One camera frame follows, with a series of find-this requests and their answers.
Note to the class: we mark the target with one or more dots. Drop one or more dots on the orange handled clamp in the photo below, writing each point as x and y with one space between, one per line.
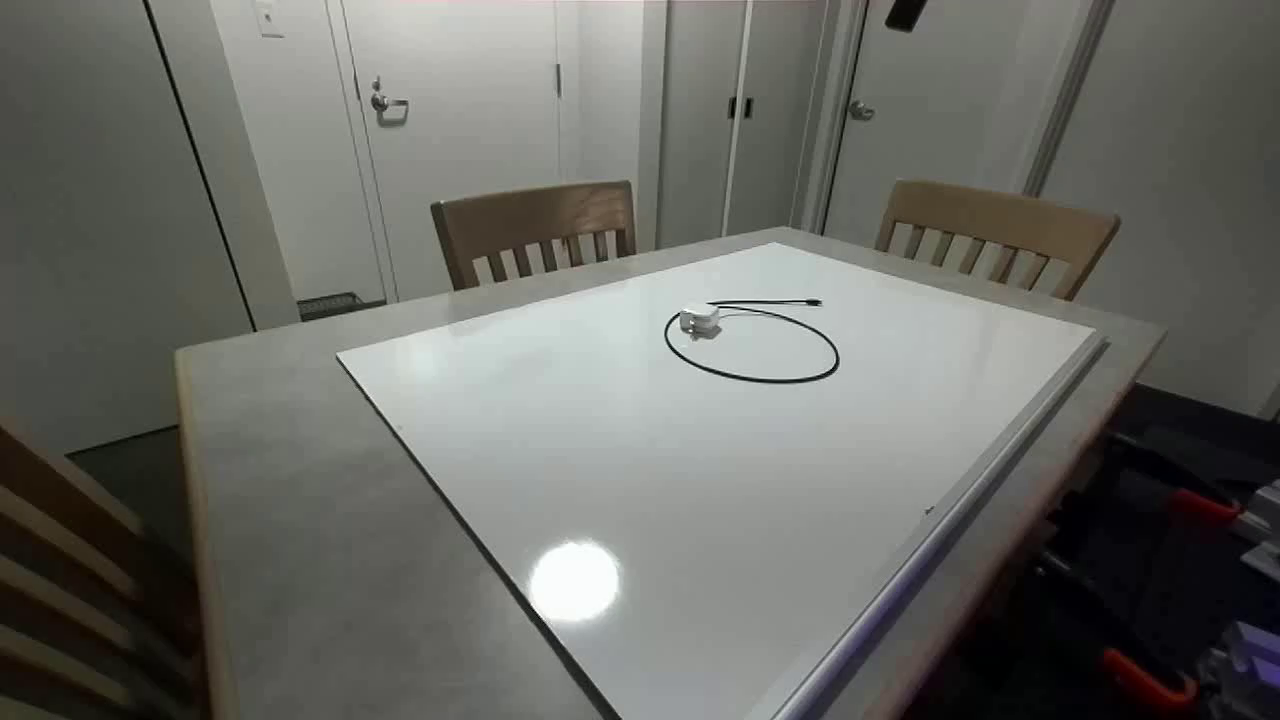
1191 503
1133 665

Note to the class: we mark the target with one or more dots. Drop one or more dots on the white double cabinet door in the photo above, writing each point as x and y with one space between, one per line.
737 87

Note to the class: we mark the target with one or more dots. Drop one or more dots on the orange handled clamp lower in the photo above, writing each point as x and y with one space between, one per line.
1133 665

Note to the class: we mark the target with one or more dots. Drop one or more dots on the orange handled clamp upper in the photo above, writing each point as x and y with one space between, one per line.
1191 503

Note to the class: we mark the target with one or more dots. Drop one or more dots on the wooden chair back right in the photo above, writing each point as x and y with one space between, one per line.
1004 224

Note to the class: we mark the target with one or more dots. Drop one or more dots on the white light switch plate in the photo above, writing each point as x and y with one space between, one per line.
270 23

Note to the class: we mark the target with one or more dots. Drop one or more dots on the white whiteboard on table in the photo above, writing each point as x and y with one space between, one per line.
717 524

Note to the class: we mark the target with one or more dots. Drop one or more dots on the wooden chair near left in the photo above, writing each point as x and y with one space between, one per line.
98 613

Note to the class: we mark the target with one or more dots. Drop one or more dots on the white wall charger plug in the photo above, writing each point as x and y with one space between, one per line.
697 325

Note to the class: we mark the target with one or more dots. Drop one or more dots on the wooden chair back left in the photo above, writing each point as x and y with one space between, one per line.
538 230

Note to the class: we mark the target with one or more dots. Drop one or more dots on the wooden chair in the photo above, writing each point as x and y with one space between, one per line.
1004 224
538 230
98 613

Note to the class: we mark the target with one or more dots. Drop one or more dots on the white door with handle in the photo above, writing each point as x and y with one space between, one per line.
456 103

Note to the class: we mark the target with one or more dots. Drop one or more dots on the white door right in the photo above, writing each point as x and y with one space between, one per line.
954 88

